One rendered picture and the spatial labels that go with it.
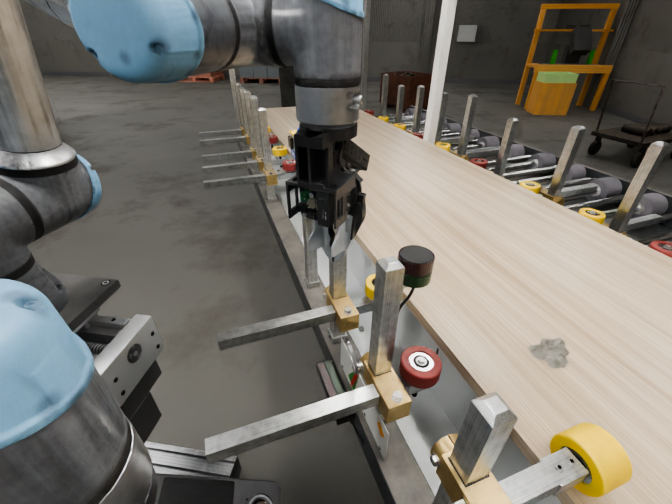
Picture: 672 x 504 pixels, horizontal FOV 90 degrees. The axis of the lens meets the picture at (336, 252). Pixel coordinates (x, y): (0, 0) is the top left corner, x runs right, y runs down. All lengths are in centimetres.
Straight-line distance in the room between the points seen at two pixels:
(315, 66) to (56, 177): 50
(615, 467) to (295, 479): 117
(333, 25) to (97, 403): 35
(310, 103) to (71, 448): 34
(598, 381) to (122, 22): 85
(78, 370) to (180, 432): 159
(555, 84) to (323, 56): 803
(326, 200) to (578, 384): 60
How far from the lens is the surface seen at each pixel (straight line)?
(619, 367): 89
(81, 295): 79
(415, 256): 57
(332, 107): 40
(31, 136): 72
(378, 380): 72
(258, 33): 41
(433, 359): 73
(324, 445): 162
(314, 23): 39
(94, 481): 23
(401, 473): 83
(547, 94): 835
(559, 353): 83
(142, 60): 31
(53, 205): 74
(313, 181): 42
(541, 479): 60
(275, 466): 161
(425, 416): 99
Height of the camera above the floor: 145
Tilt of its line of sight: 34 degrees down
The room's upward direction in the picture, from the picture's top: straight up
